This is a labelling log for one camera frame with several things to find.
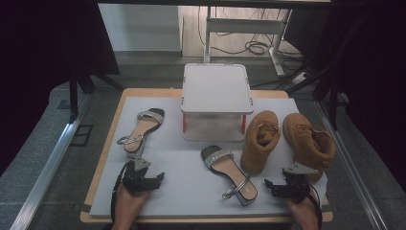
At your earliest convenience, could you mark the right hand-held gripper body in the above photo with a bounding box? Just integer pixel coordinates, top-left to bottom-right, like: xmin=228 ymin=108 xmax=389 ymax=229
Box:
xmin=281 ymin=161 xmax=320 ymax=204

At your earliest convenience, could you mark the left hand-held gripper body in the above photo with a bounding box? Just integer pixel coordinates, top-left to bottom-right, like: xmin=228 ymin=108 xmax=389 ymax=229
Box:
xmin=123 ymin=155 xmax=156 ymax=196

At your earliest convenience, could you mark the silver strap heeled sandal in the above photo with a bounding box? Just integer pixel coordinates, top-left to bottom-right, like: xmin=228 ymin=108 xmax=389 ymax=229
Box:
xmin=116 ymin=107 xmax=166 ymax=160
xmin=200 ymin=145 xmax=259 ymax=207

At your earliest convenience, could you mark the tan suede boot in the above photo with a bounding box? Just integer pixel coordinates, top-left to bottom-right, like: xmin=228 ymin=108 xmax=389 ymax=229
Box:
xmin=239 ymin=109 xmax=282 ymax=176
xmin=282 ymin=112 xmax=337 ymax=184

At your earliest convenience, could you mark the white two-tier shoe rack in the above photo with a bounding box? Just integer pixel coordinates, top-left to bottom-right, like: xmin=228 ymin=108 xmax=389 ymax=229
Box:
xmin=180 ymin=62 xmax=256 ymax=143

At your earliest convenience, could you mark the person's right hand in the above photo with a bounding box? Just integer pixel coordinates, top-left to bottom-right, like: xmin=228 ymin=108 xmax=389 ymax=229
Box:
xmin=285 ymin=196 xmax=321 ymax=225

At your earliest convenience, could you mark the black floor outlet plate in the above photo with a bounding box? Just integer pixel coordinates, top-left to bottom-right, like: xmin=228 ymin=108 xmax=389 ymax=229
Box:
xmin=70 ymin=124 xmax=94 ymax=148

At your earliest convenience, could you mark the black metal stand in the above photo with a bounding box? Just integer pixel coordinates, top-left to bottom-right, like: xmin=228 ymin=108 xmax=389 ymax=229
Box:
xmin=68 ymin=68 xmax=124 ymax=123
xmin=286 ymin=12 xmax=350 ymax=130

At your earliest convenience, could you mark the white power strip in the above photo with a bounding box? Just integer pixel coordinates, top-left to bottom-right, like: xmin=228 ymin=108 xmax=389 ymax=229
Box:
xmin=291 ymin=71 xmax=310 ymax=84

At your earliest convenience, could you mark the dark curtain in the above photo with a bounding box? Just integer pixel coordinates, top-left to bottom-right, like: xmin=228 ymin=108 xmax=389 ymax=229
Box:
xmin=0 ymin=0 xmax=121 ymax=176
xmin=329 ymin=0 xmax=406 ymax=193

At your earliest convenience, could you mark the white cabinet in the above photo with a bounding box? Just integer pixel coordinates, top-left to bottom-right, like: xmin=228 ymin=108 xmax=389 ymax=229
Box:
xmin=98 ymin=3 xmax=183 ymax=52

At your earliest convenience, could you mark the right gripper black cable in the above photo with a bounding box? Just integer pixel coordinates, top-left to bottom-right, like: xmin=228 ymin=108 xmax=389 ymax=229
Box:
xmin=307 ymin=183 xmax=324 ymax=230

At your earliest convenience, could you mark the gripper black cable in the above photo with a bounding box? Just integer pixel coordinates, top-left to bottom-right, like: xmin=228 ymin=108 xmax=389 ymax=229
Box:
xmin=109 ymin=159 xmax=135 ymax=224
xmin=307 ymin=183 xmax=324 ymax=230

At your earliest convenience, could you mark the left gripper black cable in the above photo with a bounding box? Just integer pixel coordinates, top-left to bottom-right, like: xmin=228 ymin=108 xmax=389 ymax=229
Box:
xmin=109 ymin=159 xmax=135 ymax=224

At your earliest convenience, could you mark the aluminium rail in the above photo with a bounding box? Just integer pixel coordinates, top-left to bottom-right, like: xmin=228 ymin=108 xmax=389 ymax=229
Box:
xmin=314 ymin=100 xmax=389 ymax=230
xmin=11 ymin=94 xmax=92 ymax=230

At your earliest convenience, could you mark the black coiled floor cable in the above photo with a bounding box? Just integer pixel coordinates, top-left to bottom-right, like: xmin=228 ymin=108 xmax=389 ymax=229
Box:
xmin=197 ymin=6 xmax=305 ymax=61

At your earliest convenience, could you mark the white desk frame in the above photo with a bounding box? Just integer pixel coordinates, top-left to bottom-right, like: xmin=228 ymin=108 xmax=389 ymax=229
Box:
xmin=203 ymin=6 xmax=293 ymax=78

